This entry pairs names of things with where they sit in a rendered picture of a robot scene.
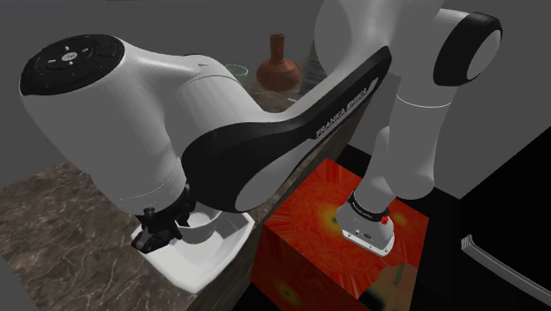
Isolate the brown clay vase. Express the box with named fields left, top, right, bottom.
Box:
left=255, top=34, right=301, bottom=93

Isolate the black appliance with grey handle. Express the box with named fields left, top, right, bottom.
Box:
left=458, top=125, right=551, bottom=311

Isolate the clear glass cup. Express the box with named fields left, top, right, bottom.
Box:
left=223, top=63, right=250, bottom=86

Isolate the grey ribbed cone object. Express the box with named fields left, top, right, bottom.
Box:
left=298, top=40, right=328, bottom=97

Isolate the white cup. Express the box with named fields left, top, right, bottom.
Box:
left=177, top=203, right=223, bottom=246

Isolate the white square dish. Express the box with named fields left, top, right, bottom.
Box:
left=130, top=209, right=256, bottom=295

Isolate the red patterned robot stand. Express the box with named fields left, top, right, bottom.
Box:
left=250, top=157, right=431, bottom=311

